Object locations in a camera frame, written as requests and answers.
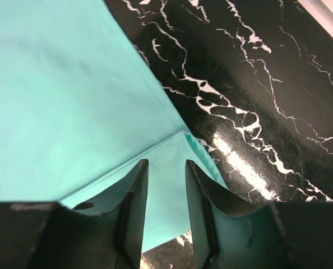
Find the teal t shirt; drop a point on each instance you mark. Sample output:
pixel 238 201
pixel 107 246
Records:
pixel 79 108

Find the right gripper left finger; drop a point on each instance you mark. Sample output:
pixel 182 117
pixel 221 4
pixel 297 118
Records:
pixel 105 231

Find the aluminium rail frame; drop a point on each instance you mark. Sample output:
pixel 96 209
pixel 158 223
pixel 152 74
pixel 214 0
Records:
pixel 321 11

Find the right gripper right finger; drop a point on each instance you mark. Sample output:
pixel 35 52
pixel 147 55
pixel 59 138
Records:
pixel 229 232

